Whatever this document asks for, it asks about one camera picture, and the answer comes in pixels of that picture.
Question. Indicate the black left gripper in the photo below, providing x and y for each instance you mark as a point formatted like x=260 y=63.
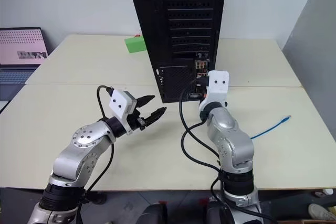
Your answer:
x=136 y=123

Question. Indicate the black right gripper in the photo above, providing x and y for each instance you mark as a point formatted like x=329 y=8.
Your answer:
x=202 y=85

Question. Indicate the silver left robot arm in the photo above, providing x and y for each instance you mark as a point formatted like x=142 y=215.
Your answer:
x=78 y=153

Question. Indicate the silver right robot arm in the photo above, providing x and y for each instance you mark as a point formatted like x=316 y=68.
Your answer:
x=231 y=140

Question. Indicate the black computer tower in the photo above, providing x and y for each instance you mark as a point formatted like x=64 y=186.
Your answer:
x=183 y=24

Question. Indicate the green box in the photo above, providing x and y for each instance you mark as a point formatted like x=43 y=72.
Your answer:
x=135 y=45

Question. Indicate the open laptop with pink screen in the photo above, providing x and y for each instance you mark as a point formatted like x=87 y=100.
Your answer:
x=21 y=48

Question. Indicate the light-coloured shoe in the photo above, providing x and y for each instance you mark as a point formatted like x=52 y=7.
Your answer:
x=322 y=211

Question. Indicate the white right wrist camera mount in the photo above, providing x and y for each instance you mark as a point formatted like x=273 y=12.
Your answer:
x=218 y=82

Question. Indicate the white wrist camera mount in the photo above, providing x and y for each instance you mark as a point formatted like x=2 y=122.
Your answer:
x=119 y=103
x=218 y=82

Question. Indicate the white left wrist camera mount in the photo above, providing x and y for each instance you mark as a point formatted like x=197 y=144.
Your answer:
x=119 y=103

